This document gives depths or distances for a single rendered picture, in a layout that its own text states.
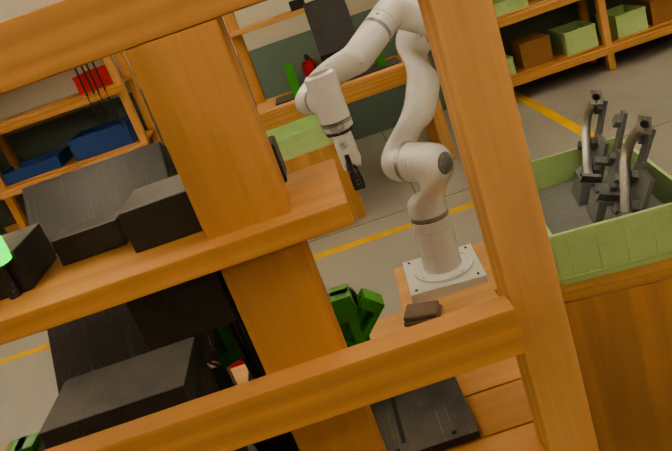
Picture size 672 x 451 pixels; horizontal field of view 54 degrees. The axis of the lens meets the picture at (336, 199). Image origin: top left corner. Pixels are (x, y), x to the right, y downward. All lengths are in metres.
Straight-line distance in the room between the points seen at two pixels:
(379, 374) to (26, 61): 0.72
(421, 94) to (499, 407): 0.91
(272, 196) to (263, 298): 0.18
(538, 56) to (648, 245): 4.86
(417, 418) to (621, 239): 0.85
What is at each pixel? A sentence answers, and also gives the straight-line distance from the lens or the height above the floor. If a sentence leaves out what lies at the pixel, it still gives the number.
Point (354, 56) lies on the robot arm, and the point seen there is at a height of 1.62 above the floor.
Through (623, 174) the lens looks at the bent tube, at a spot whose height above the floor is 1.03.
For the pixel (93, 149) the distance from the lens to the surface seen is 6.78.
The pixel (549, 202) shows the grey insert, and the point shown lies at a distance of 2.45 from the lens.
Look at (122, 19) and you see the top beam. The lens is 0.99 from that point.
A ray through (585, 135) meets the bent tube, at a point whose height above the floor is 1.05.
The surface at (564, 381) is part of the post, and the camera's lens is 1.29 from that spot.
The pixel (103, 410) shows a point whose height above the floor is 1.24.
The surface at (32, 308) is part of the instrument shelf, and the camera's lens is 1.12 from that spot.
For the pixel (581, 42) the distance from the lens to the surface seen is 6.93.
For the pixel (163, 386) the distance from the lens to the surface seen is 1.36.
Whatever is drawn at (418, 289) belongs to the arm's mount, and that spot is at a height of 0.89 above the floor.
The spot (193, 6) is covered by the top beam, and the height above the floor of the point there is 1.87.
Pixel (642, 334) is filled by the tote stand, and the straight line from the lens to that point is 2.18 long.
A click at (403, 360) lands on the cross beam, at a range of 1.12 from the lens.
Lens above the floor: 1.88
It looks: 20 degrees down
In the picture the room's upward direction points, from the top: 20 degrees counter-clockwise
